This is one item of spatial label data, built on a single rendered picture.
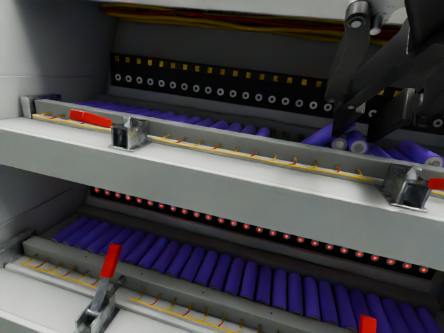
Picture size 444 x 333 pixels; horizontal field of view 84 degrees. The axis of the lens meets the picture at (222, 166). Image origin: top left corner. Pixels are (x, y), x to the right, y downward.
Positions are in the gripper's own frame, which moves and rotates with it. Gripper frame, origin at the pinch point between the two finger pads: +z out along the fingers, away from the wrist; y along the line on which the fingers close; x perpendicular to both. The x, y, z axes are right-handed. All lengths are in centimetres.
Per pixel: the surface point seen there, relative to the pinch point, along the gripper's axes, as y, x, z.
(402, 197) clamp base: -2.2, 8.1, -3.4
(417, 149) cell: -6.8, 1.4, 3.2
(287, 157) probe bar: 6.8, 5.5, 0.9
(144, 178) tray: 20.4, 10.9, -1.9
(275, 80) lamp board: 9.9, -7.9, 9.1
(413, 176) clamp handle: -3.0, 6.2, -3.1
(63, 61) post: 41.3, -3.9, 5.2
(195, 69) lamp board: 22.3, -8.0, 9.4
